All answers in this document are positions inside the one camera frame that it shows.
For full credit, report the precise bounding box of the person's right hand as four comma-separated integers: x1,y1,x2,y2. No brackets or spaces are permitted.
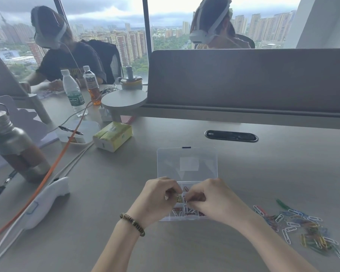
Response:
184,178,251,225

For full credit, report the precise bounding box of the person's left hand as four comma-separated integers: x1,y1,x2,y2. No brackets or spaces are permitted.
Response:
127,177,185,227

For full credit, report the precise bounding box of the person's left forearm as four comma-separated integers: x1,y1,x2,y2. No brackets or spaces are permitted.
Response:
91,216,148,272

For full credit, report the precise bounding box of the person's right forearm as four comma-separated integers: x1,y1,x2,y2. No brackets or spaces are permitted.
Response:
229,205,319,272

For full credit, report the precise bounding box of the cluster of sorted paper clips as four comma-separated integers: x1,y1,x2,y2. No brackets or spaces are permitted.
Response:
171,203,206,218

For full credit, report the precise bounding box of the clear plastic compartment box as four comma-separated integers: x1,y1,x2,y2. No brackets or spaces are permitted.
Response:
156,147,219,222

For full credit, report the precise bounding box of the yellow tissue pack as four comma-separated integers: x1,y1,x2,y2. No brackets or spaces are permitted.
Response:
92,122,133,153

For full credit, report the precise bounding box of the white round stand base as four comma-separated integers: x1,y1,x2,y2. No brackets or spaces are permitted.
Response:
101,90,148,122

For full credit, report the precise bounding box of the clear plastic container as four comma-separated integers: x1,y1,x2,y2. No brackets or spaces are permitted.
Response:
56,119,101,145

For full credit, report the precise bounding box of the white and yellow device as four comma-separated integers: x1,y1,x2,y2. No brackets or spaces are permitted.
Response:
120,66,144,91

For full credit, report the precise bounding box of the pile of coloured paper clips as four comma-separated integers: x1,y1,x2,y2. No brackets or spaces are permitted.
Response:
253,198,340,261

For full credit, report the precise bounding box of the black pen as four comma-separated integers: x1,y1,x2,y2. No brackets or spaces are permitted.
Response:
58,125,84,136

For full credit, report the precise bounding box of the grey desk divider panel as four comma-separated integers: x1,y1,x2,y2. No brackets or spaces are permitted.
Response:
140,49,340,130

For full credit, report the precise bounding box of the white handheld controller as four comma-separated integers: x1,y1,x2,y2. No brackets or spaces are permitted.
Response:
23,176,71,230

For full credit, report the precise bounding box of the orange drink bottle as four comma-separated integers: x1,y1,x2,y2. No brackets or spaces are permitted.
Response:
82,65,102,106

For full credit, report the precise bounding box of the green label water bottle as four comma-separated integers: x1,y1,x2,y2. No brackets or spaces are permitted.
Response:
60,69,89,117

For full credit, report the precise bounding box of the black office chair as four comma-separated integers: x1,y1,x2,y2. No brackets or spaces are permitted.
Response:
80,39,124,85

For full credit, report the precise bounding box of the white headset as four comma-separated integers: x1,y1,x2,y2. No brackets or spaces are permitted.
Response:
189,0,233,45
31,8,69,50

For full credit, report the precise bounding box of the steel water bottle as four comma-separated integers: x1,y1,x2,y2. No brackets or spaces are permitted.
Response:
0,101,52,184

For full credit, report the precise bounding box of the grey side divider panel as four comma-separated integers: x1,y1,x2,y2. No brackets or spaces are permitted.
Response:
0,51,53,125

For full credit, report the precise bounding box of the dark beaded bracelet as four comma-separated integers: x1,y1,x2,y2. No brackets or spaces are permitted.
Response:
120,213,146,237

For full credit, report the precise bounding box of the black desk cable grommet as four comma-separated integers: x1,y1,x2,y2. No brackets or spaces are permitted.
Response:
204,130,259,143

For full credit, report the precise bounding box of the white cable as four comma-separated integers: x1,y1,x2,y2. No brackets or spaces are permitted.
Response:
0,87,117,269

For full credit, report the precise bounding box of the orange cable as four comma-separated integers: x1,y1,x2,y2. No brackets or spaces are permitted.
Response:
0,100,102,243

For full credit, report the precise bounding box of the black window frame post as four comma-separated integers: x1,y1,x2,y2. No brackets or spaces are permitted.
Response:
52,0,74,40
142,0,154,53

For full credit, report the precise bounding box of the black strap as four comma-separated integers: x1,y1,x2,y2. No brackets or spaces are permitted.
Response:
0,170,18,205

